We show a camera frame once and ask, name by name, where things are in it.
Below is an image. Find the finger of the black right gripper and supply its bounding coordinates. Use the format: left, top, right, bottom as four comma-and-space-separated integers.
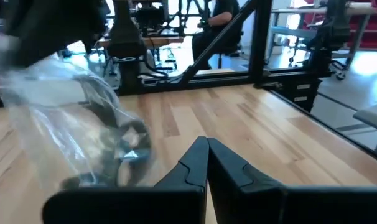
7, 29, 95, 68

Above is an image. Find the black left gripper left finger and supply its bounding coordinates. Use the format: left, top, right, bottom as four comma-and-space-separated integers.
42, 136, 210, 224

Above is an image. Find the black labelled control box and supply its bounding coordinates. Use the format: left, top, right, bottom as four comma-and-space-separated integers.
277, 77, 322, 113

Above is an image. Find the gray metal table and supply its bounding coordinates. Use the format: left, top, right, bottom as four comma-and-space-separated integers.
268, 2, 377, 80

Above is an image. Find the clear plastic zip bag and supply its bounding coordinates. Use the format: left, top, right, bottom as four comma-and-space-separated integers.
0, 57, 155, 189

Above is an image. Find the black office chair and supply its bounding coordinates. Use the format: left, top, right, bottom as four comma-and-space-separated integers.
217, 30, 244, 70

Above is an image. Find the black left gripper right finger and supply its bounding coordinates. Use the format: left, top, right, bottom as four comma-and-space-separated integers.
208, 138, 377, 224

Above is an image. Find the wooden background table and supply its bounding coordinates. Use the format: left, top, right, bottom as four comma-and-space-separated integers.
97, 35, 185, 68

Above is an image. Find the person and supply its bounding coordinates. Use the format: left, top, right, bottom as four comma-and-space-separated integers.
191, 0, 243, 71

